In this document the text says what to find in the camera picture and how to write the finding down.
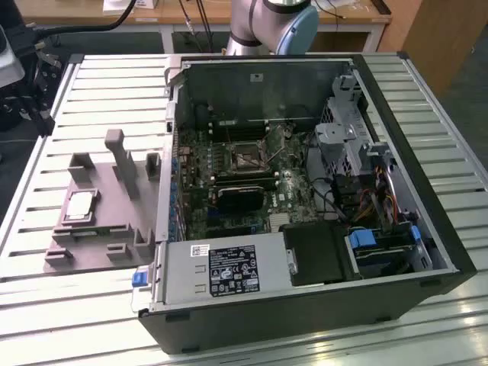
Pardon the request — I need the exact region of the wooden cabinet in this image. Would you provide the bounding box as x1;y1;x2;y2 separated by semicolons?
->
402;0;488;98

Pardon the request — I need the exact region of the silver square CPU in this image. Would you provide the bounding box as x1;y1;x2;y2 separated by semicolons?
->
63;191;97;223

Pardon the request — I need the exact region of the thick black cable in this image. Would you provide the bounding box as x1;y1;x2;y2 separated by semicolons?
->
33;0;136;39

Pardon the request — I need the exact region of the blue disk carrier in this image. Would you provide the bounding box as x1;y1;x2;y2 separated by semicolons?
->
348;224;420;253

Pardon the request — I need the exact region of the metal socket cover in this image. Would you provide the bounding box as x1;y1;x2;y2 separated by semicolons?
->
265;124;297;161

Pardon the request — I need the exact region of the CPU socket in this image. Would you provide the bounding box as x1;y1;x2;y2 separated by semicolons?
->
228;141;268;173

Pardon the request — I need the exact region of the yellow red wire bundle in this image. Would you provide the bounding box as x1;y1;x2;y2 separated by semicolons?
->
352;163;400;224

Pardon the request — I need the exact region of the silver drive cage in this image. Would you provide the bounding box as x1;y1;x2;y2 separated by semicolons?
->
314;74;393;178

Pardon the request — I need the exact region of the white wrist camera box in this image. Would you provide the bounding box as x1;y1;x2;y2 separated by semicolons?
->
0;22;26;83

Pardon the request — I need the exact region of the wooden desk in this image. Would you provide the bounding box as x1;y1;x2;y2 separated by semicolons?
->
22;0;392;54

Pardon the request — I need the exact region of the black plastic shroud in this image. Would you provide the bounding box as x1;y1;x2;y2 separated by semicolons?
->
281;223;346;287

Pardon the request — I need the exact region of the green RAM stick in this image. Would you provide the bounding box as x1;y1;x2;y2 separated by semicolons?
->
72;227;129;237

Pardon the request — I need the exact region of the blue case latch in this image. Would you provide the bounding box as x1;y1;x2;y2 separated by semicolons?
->
130;268;149;287

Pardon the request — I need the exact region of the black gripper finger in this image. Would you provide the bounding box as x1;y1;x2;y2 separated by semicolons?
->
33;108;56;137

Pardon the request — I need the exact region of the green motherboard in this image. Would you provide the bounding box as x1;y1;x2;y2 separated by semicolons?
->
173;121;322;242

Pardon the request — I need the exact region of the black RAM slot bank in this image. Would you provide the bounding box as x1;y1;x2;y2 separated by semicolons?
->
213;172;278;192
209;117;268;143

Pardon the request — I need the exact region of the black graphics card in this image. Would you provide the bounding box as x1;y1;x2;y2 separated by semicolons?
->
216;185;265;214

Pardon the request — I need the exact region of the silver power supply unit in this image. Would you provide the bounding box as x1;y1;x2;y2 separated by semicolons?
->
150;232;294;312

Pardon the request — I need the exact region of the black open PC case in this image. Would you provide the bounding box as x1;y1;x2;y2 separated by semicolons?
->
137;53;478;355

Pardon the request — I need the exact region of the grey parts rack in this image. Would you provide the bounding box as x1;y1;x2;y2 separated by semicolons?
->
43;128;163;275

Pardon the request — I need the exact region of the small silver heatsink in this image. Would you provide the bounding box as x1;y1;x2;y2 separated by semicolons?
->
268;212;294;233

